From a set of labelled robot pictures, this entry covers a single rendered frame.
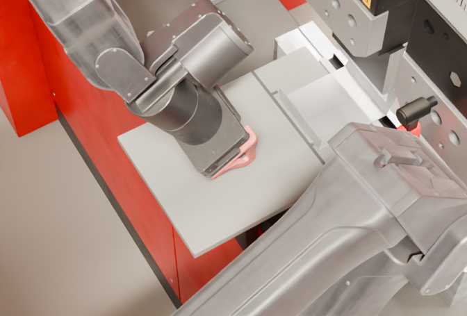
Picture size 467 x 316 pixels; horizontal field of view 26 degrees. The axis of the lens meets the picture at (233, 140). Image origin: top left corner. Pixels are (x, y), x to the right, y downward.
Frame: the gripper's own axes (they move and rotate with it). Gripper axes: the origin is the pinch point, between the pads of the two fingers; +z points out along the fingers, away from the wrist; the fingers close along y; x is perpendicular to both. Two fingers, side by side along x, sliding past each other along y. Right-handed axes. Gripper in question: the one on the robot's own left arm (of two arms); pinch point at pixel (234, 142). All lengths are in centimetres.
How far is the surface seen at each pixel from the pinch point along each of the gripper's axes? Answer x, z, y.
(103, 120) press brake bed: 28, 55, 51
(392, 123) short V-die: -14.3, 12.2, -5.3
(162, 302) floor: 50, 91, 31
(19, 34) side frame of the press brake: 35, 60, 85
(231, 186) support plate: 3.7, 1.7, -3.1
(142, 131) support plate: 8.0, -0.7, 8.7
